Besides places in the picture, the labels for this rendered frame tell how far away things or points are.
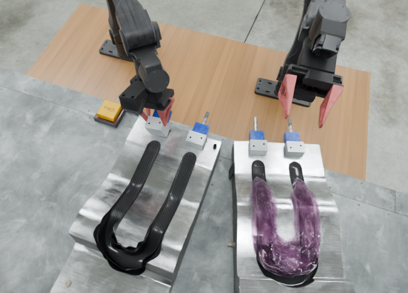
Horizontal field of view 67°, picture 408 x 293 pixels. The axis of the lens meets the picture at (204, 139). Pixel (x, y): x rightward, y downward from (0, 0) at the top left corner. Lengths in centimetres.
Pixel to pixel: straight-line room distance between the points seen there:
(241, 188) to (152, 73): 39
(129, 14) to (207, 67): 50
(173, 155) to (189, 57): 47
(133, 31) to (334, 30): 40
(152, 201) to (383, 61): 220
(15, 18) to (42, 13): 20
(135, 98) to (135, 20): 17
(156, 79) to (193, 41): 59
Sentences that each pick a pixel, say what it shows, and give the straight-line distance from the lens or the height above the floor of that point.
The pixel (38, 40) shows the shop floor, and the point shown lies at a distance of 268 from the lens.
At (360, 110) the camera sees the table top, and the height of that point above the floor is 80.
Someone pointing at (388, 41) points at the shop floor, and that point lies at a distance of 288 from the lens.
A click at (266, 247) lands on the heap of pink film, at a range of 80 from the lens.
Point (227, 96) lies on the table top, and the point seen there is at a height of 80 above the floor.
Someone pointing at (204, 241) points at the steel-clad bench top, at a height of 80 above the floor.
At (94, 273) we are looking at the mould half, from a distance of 84.
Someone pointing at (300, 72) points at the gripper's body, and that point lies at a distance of 62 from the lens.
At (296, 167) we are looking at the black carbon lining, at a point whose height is 85.
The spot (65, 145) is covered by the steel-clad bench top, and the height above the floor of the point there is 80.
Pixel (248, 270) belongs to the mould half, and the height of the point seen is 87.
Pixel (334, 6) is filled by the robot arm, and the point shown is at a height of 130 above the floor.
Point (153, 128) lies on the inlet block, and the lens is 85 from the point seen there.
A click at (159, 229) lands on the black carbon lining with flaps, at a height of 92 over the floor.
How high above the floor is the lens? 167
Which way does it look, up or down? 61 degrees down
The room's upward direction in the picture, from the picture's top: 4 degrees clockwise
